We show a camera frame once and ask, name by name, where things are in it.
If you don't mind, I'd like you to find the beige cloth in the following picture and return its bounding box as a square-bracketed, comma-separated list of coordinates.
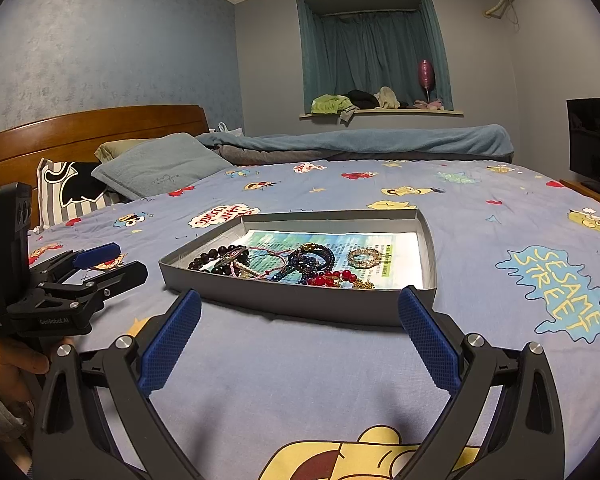
[374, 86, 401, 109]

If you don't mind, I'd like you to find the grey-blue pillow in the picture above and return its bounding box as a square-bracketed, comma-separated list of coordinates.
[91, 132, 233, 201]

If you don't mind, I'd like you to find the grey blanket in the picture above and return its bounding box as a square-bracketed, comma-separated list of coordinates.
[215, 142, 331, 167]

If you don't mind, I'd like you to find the striped pillow with black print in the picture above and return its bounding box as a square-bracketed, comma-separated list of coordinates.
[36, 157, 123, 233]

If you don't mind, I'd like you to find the yellow-green pillow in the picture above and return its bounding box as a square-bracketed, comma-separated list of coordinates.
[95, 139, 151, 163]

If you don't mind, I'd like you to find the black television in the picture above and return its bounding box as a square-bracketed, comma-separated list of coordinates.
[566, 96, 600, 196]

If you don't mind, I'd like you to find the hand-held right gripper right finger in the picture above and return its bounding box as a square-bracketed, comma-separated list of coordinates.
[397, 285, 567, 480]

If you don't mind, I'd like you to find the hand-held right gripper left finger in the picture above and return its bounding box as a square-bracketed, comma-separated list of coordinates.
[30, 287, 203, 480]

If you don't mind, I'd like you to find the wooden headboard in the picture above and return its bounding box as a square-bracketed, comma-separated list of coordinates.
[0, 105, 211, 211]

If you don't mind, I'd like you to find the dark large bead bracelet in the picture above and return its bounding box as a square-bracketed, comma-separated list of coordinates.
[187, 244, 248, 273]

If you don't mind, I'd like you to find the blue bead bracelet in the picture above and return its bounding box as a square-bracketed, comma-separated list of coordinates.
[267, 260, 321, 284]

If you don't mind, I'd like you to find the printed paper sheet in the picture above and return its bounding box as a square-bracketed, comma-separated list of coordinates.
[237, 229, 423, 291]

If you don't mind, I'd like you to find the cartoon printed blue bedsheet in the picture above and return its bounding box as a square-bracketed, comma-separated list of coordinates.
[25, 157, 600, 480]

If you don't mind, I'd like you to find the grey cardboard box tray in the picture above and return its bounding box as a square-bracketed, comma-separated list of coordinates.
[158, 208, 438, 328]

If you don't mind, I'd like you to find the blue duvet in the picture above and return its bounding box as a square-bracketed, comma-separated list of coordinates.
[195, 123, 515, 163]

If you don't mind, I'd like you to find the person's left hand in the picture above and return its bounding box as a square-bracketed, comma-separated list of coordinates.
[0, 339, 52, 403]

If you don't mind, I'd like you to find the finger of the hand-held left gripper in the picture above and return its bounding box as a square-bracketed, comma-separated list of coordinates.
[29, 242, 121, 286]
[35, 260, 149, 318]

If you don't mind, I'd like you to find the teal curtain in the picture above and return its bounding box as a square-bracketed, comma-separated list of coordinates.
[296, 0, 453, 113]

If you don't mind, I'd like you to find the green cloth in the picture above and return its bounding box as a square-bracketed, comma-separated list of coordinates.
[310, 93, 356, 115]

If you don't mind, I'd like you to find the red bead bracelet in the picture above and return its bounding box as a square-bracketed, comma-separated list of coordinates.
[307, 269, 361, 288]

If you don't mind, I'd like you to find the pink string bracelet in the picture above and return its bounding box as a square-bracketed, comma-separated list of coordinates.
[230, 247, 288, 281]

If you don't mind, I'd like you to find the black cloth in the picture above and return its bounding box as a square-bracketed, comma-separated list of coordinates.
[347, 89, 381, 109]

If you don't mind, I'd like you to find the black and gold bead bracelet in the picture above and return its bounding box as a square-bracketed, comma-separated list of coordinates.
[287, 243, 336, 273]

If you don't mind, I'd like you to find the person's left forearm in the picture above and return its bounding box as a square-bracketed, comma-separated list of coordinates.
[0, 375, 31, 443]

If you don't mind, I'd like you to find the wooden television stand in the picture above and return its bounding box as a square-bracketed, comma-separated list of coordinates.
[560, 177, 600, 216]

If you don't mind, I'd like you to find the window sill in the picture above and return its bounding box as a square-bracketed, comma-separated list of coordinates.
[300, 108, 465, 120]

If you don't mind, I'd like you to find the pink balloon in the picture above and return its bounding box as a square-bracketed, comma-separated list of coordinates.
[418, 59, 437, 103]

